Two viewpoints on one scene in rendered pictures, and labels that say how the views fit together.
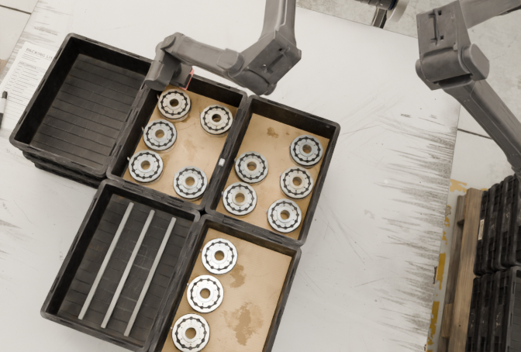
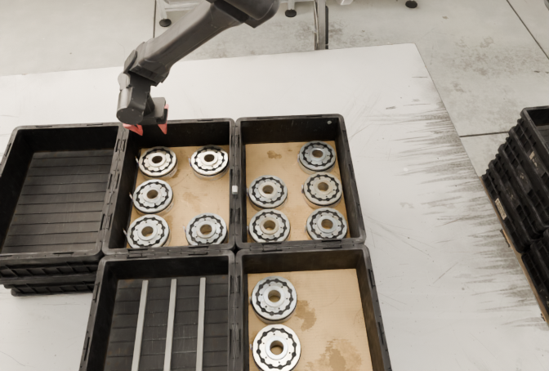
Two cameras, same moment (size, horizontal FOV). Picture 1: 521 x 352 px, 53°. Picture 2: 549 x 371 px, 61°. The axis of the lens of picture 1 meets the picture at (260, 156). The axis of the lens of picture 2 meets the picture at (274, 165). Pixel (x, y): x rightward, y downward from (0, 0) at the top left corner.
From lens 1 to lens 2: 0.53 m
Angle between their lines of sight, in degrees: 17
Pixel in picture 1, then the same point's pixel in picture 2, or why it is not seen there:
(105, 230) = (122, 326)
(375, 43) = (330, 61)
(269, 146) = (277, 168)
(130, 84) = (101, 162)
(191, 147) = (193, 198)
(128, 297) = not seen: outside the picture
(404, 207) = (436, 185)
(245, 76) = not seen: outside the picture
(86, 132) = (64, 225)
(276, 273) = (347, 292)
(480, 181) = not seen: hidden behind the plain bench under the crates
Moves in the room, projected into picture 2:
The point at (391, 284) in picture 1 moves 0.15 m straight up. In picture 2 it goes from (468, 265) to (488, 239)
